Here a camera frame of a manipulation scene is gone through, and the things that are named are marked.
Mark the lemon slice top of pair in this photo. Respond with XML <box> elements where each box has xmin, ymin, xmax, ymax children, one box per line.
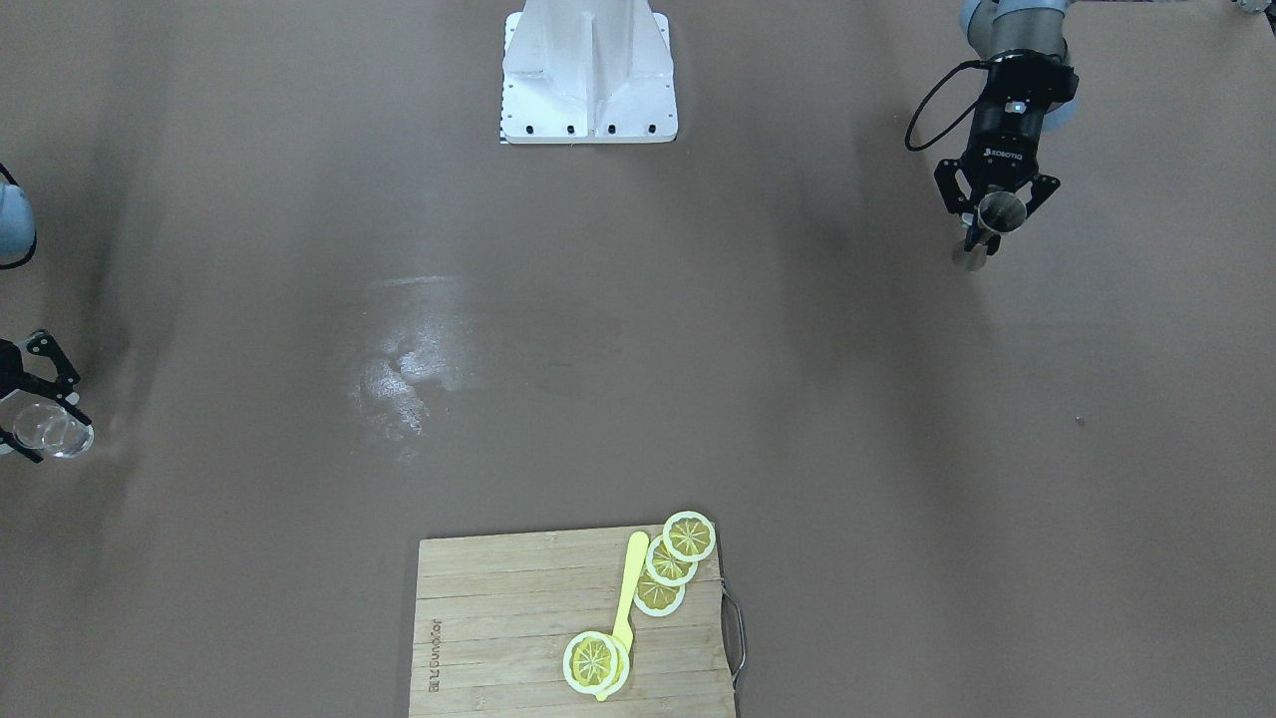
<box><xmin>561</xmin><ymin>630</ymin><xmax>623</xmax><ymax>696</ymax></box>

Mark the lemon slice row inner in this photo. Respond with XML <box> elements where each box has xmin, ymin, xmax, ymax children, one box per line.
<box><xmin>634</xmin><ymin>571</ymin><xmax>686</xmax><ymax>617</ymax></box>

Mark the lemon slice row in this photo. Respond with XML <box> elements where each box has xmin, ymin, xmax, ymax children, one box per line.
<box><xmin>634</xmin><ymin>571</ymin><xmax>686</xmax><ymax>617</ymax></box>
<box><xmin>644</xmin><ymin>537</ymin><xmax>699</xmax><ymax>589</ymax></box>

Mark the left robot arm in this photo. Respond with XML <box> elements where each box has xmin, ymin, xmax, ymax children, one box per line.
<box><xmin>934</xmin><ymin>1</ymin><xmax>1079</xmax><ymax>258</ymax></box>

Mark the clear glass shaker cup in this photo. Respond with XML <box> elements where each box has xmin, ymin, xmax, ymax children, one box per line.
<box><xmin>11</xmin><ymin>403</ymin><xmax>96</xmax><ymax>459</ymax></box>

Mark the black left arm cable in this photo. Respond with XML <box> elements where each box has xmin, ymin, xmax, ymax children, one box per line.
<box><xmin>903</xmin><ymin>60</ymin><xmax>990</xmax><ymax>153</ymax></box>

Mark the wooden cutting board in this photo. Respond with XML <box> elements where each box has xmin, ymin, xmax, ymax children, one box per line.
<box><xmin>410</xmin><ymin>527</ymin><xmax>738</xmax><ymax>717</ymax></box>

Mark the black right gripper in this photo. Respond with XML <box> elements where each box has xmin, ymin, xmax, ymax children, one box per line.
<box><xmin>0</xmin><ymin>329</ymin><xmax>93</xmax><ymax>465</ymax></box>

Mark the lemon slice under pair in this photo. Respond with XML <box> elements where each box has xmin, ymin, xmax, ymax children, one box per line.
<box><xmin>596</xmin><ymin>635</ymin><xmax>632</xmax><ymax>701</ymax></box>

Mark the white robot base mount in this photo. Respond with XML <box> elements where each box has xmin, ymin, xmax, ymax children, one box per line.
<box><xmin>498</xmin><ymin>1</ymin><xmax>680</xmax><ymax>145</ymax></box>

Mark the yellow plastic knife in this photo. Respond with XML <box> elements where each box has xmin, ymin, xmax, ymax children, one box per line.
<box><xmin>610</xmin><ymin>531</ymin><xmax>649</xmax><ymax>657</ymax></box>

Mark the steel jigger measuring cup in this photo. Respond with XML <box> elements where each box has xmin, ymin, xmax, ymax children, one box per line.
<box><xmin>952</xmin><ymin>190</ymin><xmax>1027</xmax><ymax>270</ymax></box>

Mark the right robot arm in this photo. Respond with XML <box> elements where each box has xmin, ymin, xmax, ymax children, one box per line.
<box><xmin>1</xmin><ymin>168</ymin><xmax>94</xmax><ymax>464</ymax></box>

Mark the lemon slice row end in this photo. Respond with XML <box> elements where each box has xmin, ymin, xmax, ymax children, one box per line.
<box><xmin>661</xmin><ymin>510</ymin><xmax>717</xmax><ymax>562</ymax></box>

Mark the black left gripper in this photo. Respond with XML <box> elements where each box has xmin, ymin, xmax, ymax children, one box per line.
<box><xmin>933</xmin><ymin>101</ymin><xmax>1062</xmax><ymax>251</ymax></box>

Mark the lemon slice row middle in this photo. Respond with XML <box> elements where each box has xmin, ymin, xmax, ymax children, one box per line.
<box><xmin>644</xmin><ymin>537</ymin><xmax>699</xmax><ymax>589</ymax></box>

